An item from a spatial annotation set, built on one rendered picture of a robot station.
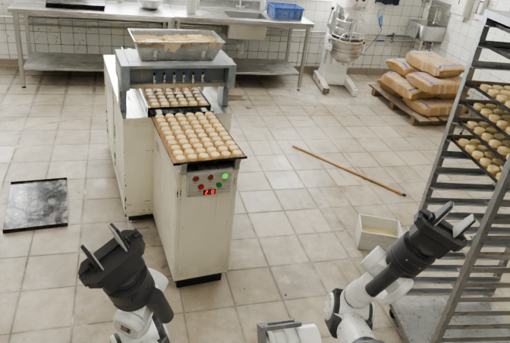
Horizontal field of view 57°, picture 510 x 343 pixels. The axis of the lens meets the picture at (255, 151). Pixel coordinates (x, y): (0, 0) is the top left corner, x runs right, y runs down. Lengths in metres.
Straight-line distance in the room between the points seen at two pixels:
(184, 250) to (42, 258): 0.97
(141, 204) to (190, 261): 0.72
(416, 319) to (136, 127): 2.01
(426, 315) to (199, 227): 1.39
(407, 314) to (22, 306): 2.15
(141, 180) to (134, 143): 0.29
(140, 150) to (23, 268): 1.00
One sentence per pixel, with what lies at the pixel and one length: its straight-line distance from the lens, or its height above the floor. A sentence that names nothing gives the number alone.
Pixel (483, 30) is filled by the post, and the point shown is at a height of 1.73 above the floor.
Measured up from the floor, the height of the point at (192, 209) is 0.59.
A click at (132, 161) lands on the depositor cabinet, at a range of 3.15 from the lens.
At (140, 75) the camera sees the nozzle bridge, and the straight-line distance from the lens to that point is 3.00.
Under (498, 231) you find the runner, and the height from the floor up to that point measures 0.68.
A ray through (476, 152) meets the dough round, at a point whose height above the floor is 1.24.
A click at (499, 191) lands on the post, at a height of 1.22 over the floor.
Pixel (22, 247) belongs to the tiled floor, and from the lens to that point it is 3.39.
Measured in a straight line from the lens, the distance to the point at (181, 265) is 2.83.
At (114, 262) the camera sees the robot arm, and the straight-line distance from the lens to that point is 0.87.
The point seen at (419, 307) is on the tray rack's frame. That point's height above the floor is 0.15.
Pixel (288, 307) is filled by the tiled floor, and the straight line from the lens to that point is 2.95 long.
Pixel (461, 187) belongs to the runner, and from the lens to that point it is 2.59.
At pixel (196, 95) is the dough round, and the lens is 3.17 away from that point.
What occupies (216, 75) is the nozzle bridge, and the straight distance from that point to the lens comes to 3.11.
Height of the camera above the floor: 2.10
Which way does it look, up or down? 28 degrees down
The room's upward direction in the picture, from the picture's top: 7 degrees clockwise
